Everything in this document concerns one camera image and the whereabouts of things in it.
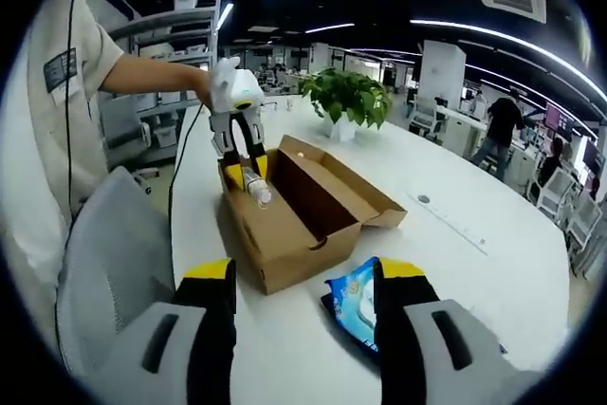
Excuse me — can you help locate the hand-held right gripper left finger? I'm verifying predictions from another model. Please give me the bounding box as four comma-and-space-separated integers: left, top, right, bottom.
83, 256, 238, 405

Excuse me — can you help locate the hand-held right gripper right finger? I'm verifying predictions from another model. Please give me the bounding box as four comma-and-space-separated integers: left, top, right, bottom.
373, 255, 540, 405

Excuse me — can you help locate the white spray bottle clear cap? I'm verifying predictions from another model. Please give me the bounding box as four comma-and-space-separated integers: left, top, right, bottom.
241, 166, 274, 211

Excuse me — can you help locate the small blue tissue pack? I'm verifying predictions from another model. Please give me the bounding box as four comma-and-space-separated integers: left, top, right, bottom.
321, 256, 380, 366

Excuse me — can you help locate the brown cardboard shoe box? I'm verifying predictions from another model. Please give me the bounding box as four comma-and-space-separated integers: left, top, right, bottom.
217, 134, 409, 296

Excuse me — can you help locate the grey metal shelf rack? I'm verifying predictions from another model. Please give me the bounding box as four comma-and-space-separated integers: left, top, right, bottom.
106, 0, 224, 164

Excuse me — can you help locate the white swivel office chair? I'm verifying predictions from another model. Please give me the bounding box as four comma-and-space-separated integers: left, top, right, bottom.
101, 94, 160, 183

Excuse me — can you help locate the green potted plant white pot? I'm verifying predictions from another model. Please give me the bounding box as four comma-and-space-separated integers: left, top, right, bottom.
299, 67, 394, 141

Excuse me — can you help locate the grey mesh office chair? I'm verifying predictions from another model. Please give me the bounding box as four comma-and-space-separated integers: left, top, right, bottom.
54, 166, 176, 377

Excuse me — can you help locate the white table socket strip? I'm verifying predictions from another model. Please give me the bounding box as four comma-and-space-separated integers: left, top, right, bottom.
407, 192, 488, 257

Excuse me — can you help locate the curved ceiling light strip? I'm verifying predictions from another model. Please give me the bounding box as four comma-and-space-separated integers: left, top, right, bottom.
410, 19, 607, 105

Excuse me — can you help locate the purple screen monitor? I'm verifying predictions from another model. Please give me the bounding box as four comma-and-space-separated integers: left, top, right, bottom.
543, 101, 575, 134

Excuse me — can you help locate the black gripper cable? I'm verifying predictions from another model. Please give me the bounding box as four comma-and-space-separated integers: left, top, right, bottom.
168, 101, 205, 230

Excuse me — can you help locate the thin black chest cable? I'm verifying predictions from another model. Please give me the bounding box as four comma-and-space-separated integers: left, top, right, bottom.
65, 0, 80, 216

